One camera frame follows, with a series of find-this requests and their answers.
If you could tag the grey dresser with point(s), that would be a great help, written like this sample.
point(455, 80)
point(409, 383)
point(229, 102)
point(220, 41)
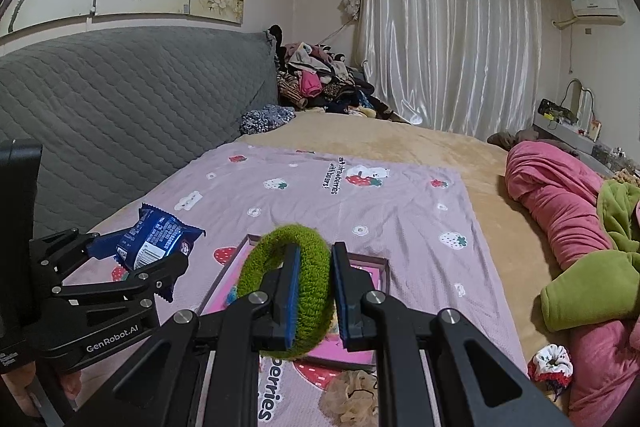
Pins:
point(565, 137)

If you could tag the grey quilted headboard cover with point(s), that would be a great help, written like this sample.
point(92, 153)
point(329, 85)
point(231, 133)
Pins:
point(125, 107)

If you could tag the blue snack packet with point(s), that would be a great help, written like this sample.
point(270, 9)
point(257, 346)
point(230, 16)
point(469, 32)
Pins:
point(155, 232)

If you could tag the blue patterned cloth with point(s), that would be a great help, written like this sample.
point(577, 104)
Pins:
point(265, 118)

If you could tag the green fleece blanket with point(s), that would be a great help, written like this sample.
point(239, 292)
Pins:
point(590, 287)

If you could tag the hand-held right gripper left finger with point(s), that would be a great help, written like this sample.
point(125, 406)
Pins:
point(292, 302)

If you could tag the pile of clothes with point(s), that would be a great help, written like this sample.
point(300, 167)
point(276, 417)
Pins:
point(315, 79)

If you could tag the pink quilt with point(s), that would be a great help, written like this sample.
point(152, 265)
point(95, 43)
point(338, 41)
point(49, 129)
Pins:
point(550, 197)

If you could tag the pink tray with blue label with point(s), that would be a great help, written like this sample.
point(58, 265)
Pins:
point(370, 257)

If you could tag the person's left hand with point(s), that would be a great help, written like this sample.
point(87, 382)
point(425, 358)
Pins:
point(15, 392)

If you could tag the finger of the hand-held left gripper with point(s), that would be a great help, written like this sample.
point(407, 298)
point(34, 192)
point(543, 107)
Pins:
point(65, 249)
point(125, 284)

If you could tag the purple strawberry printed blanket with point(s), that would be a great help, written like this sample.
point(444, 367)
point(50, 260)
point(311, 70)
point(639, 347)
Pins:
point(375, 197)

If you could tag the red and white scrunchie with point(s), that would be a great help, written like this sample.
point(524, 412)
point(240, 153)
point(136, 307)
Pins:
point(547, 359)

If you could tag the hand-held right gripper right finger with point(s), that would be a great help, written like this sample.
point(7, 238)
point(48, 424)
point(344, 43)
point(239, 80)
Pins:
point(336, 302)

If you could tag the beige scrunchie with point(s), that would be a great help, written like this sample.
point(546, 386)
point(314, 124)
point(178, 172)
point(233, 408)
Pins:
point(345, 393)

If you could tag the white air conditioner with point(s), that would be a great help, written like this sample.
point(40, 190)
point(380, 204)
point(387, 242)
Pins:
point(597, 7)

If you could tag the white satin curtain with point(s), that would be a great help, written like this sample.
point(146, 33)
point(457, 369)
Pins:
point(450, 32)

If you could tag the arched table mirror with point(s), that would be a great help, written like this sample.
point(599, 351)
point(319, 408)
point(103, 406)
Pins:
point(579, 102)

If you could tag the brown cloth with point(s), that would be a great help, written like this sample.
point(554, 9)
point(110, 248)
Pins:
point(510, 138)

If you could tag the black box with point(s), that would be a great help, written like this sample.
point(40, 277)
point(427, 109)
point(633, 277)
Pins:
point(555, 111)

